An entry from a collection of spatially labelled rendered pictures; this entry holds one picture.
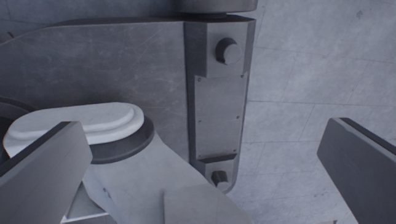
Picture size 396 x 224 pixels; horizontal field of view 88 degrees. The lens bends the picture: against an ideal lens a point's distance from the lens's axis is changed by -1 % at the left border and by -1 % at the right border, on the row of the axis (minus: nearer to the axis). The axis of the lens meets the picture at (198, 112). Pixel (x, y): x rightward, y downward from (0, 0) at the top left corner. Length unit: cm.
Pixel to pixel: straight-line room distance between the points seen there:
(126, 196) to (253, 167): 75
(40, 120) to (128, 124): 14
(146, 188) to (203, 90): 26
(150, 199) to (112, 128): 13
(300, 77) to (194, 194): 65
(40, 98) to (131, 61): 20
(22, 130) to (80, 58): 17
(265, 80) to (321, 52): 21
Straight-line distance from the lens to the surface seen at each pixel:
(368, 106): 115
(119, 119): 35
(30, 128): 40
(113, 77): 47
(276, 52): 74
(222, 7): 43
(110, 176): 33
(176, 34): 45
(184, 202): 26
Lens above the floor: 61
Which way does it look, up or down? 58 degrees down
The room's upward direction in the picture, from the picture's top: 157 degrees clockwise
